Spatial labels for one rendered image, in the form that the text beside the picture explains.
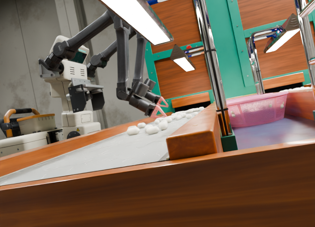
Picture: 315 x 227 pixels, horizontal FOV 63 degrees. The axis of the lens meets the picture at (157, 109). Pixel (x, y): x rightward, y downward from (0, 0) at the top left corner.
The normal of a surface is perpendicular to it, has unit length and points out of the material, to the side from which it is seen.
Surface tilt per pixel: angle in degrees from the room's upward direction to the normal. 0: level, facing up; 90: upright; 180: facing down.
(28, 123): 92
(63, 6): 90
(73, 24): 90
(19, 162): 45
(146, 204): 90
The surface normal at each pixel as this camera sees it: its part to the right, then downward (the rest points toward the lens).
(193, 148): -0.23, 0.04
